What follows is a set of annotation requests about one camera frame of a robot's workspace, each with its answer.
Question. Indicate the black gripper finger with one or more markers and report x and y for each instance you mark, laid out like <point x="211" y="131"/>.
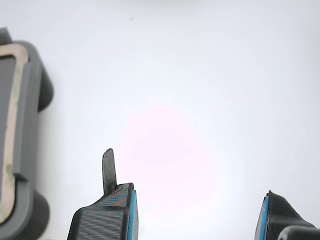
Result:
<point x="277" y="215"/>
<point x="105" y="215"/>

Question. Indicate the grey holder with black legs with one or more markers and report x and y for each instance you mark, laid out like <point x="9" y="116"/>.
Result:
<point x="31" y="112"/>

